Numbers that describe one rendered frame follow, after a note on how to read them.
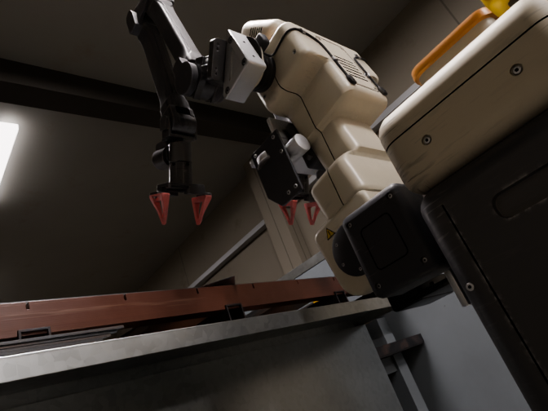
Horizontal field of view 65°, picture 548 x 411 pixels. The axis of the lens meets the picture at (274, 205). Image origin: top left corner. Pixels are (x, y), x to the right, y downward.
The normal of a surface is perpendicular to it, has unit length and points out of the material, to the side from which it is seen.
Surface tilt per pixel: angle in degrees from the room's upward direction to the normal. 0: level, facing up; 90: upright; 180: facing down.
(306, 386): 90
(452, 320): 90
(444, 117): 90
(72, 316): 90
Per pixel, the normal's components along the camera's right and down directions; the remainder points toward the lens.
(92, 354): 0.64, -0.53
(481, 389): -0.69, -0.07
